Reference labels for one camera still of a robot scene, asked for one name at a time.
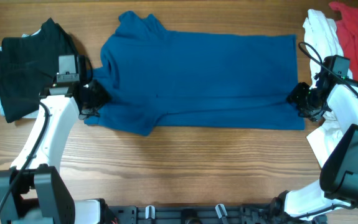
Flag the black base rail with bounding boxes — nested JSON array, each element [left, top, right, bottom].
[[72, 198, 327, 224]]

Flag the black folded shirt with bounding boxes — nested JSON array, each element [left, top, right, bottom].
[[0, 19, 78, 123]]

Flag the left black cable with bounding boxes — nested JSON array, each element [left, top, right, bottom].
[[0, 101, 50, 224]]

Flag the light blue folded shirt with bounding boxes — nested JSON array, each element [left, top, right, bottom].
[[0, 29, 41, 119]]

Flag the blue polo shirt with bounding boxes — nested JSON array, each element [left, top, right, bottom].
[[85, 11, 304, 136]]

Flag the white shirt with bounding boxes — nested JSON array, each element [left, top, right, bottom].
[[303, 9, 358, 166]]

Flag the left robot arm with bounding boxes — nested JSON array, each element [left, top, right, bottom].
[[0, 55, 118, 223]]

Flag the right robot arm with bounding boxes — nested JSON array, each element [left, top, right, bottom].
[[270, 55, 358, 222]]

